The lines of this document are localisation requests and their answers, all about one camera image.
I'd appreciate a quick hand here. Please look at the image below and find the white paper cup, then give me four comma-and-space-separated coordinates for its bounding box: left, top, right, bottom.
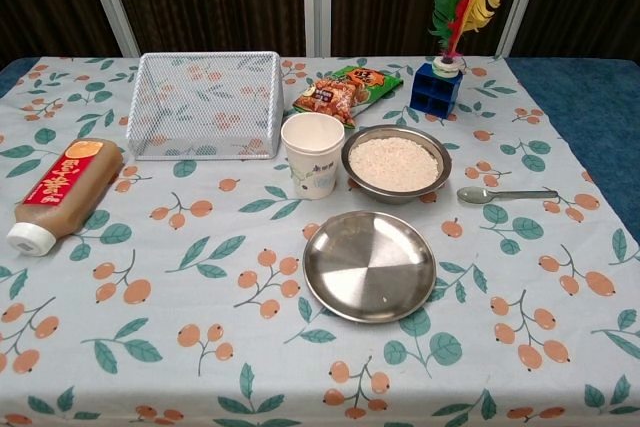
280, 112, 347, 201

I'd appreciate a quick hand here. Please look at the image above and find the metal bowl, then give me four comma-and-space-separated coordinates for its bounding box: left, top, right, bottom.
340, 124, 450, 206

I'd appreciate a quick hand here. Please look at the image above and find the green orange snack bag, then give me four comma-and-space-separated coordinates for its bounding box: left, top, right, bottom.
292, 65, 404, 129

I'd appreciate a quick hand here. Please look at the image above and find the round metal plate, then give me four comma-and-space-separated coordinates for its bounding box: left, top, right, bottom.
302, 210, 438, 324

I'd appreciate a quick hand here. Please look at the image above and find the blue plastic block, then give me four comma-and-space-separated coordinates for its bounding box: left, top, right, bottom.
409, 62, 462, 122

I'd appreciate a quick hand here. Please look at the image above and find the floral print tablecloth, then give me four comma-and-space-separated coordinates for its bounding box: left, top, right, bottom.
0, 54, 640, 427

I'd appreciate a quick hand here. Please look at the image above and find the brown sauce bottle red label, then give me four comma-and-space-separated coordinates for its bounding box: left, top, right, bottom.
5, 138, 124, 257

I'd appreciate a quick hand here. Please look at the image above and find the white wire mesh basket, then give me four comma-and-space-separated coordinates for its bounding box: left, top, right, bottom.
127, 50, 284, 162

